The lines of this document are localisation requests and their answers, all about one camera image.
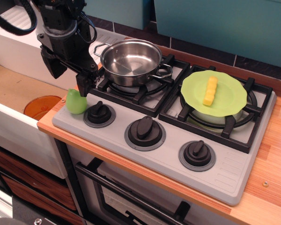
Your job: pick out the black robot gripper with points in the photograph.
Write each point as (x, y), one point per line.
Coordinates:
(70, 50)

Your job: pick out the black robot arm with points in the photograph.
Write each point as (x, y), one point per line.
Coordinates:
(59, 15)

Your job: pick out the left black stove knob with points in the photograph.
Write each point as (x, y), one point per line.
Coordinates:
(99, 115)

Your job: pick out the black stove knob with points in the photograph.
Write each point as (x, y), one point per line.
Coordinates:
(99, 115)
(145, 134)
(197, 156)

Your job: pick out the stainless steel pot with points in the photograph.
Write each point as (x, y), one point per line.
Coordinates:
(132, 62)

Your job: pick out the middle black stove knob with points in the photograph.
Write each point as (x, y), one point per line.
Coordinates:
(145, 134)

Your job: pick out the right black stove knob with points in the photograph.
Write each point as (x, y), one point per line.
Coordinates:
(197, 156)

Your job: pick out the green plate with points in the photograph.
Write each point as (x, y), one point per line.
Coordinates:
(230, 97)

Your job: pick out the grey toy stove top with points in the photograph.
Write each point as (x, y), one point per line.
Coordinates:
(225, 181)

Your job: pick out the small green pear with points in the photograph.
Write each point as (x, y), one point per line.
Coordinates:
(75, 103)

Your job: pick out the orange sink drain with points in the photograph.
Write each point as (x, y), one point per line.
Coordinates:
(40, 106)

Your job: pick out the white toy sink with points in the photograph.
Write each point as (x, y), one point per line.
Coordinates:
(23, 78)

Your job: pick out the left black burner grate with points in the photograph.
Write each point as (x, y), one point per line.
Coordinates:
(147, 99)

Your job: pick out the black burner grate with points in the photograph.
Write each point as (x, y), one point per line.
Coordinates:
(242, 131)
(147, 99)

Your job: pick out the wooden drawer front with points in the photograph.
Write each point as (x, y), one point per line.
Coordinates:
(38, 188)

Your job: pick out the right black burner grate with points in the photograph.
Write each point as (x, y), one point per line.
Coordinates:
(242, 131)

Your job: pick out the black oven door handle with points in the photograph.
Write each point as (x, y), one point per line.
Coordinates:
(178, 217)

